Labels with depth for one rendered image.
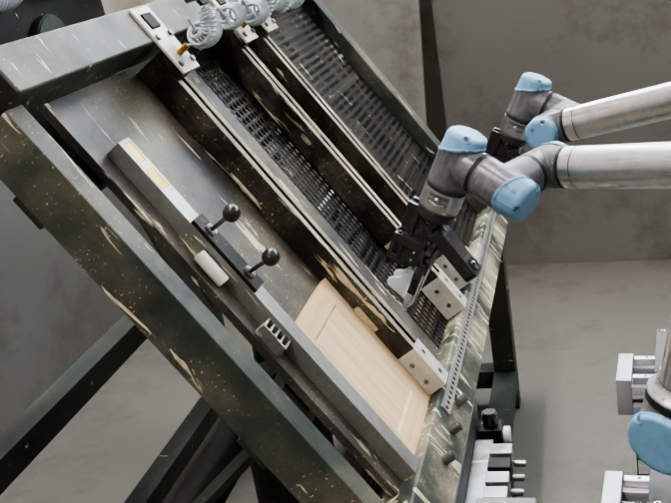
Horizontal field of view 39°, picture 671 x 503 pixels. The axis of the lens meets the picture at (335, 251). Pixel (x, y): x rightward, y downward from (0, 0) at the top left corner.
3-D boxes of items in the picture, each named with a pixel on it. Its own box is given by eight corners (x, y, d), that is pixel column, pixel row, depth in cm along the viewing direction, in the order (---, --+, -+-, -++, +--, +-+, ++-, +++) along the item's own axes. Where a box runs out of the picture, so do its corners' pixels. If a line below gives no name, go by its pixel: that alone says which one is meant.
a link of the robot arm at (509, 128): (536, 121, 231) (532, 129, 224) (529, 138, 233) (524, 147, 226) (507, 110, 233) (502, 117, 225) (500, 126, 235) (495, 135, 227)
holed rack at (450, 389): (448, 415, 235) (450, 414, 235) (440, 406, 235) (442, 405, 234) (496, 208, 385) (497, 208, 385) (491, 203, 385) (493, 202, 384)
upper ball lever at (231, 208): (209, 244, 201) (236, 222, 190) (196, 230, 200) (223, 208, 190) (220, 234, 203) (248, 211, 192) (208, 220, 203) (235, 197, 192)
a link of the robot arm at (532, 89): (550, 86, 219) (517, 71, 222) (531, 129, 224) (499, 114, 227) (560, 82, 225) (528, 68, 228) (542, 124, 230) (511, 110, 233)
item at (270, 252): (247, 285, 202) (276, 266, 192) (235, 272, 202) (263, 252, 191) (257, 274, 205) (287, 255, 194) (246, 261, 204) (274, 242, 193)
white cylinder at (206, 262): (191, 260, 198) (217, 288, 199) (200, 252, 196) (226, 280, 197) (196, 255, 200) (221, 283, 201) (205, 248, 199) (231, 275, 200)
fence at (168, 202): (401, 481, 209) (415, 472, 208) (106, 154, 197) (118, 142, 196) (405, 468, 214) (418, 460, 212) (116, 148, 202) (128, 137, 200)
